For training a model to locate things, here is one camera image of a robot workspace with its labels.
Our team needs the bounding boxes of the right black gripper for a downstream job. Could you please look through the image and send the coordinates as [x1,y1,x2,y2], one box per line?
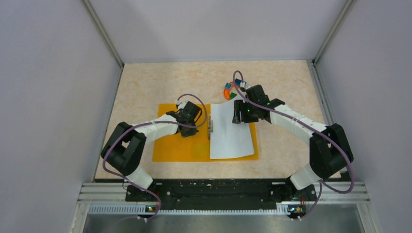
[233,99,258,124]

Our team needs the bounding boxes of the orange plastic clip folder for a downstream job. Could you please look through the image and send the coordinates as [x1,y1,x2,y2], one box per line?
[152,123,259,162]

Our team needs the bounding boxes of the white paper sheets stack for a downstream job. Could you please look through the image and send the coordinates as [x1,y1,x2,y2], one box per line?
[209,100,257,160]

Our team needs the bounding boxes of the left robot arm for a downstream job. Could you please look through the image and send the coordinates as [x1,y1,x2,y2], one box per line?
[101,101,203,201]

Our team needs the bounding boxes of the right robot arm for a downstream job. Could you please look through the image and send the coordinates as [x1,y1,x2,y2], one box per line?
[233,82,355,200]

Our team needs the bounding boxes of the green toy brick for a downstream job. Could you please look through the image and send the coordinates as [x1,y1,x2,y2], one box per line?
[229,93,237,100]

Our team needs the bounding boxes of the orange curved toy track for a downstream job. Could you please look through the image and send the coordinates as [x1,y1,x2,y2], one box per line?
[223,82,238,100]

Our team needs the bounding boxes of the light blue toy brick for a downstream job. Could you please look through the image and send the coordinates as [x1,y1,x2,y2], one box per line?
[224,83,233,92]

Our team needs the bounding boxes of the dark blue toy brick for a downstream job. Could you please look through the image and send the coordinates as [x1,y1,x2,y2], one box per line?
[234,79,247,88]

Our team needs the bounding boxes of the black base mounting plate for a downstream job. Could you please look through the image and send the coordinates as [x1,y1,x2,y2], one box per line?
[125,179,317,210]

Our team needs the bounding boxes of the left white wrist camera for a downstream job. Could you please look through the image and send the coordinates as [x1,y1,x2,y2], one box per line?
[175,100,188,109]

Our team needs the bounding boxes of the right aluminium frame post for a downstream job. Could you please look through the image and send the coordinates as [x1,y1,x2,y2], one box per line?
[312,0,357,67]

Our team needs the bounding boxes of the white slotted cable duct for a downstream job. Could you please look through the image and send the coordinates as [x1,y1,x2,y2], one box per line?
[88,204,291,216]

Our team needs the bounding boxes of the aluminium front rail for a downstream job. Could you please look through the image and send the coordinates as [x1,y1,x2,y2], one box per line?
[77,182,371,204]

